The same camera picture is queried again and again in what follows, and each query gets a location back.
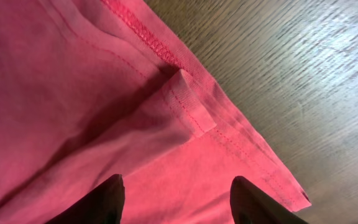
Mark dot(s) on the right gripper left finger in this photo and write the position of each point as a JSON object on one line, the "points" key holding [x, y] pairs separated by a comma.
{"points": [[102, 205]]}

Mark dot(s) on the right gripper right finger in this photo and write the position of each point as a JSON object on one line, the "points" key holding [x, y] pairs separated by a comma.
{"points": [[250, 205]]}

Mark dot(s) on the red printed t-shirt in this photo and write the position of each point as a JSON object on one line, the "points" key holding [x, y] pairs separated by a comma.
{"points": [[89, 89]]}

